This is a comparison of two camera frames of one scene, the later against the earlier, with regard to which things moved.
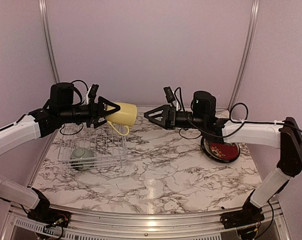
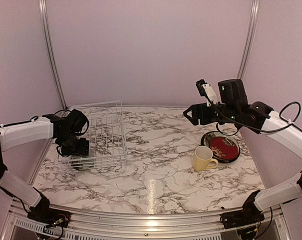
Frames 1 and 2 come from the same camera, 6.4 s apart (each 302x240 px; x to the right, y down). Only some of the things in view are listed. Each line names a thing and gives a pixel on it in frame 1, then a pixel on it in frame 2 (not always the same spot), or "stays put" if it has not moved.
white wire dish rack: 83,147 stays put
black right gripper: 164,123 -> 197,109
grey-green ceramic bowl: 82,152 stays put
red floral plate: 224,150 stays put
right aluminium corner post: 249,47 stays put
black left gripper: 95,114 -> 82,150
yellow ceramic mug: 126,116 -> 202,156
